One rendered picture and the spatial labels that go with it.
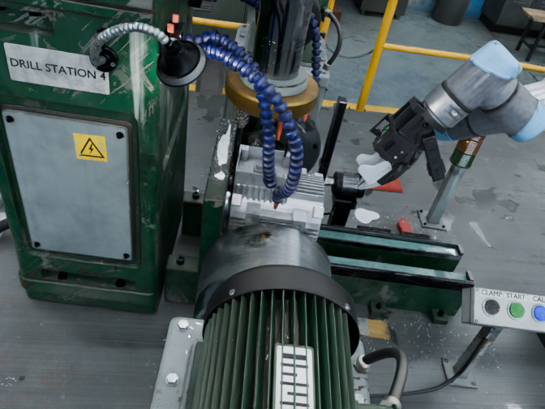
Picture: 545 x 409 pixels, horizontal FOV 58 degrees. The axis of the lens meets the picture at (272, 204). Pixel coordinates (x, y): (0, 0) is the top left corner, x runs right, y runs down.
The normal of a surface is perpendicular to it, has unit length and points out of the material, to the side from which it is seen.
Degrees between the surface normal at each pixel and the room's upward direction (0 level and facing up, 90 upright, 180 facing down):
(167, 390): 0
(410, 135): 90
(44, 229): 90
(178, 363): 0
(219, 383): 34
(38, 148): 90
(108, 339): 0
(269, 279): 16
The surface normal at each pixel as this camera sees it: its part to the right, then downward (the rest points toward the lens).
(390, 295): -0.04, 0.65
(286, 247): 0.31, -0.72
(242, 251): -0.27, -0.74
